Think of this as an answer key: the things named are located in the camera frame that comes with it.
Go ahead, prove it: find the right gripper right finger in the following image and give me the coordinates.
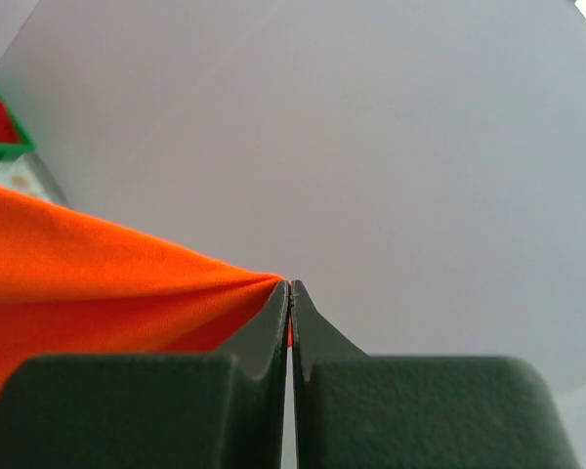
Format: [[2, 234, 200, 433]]
[[290, 280, 578, 468]]

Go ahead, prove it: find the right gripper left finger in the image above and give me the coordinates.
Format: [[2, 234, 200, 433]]
[[0, 281, 289, 468]]

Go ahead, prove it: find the green plastic bin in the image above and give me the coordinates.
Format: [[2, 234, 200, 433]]
[[0, 95, 36, 161]]

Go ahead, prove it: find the orange t shirt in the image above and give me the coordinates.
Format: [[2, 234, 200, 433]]
[[0, 187, 279, 390]]

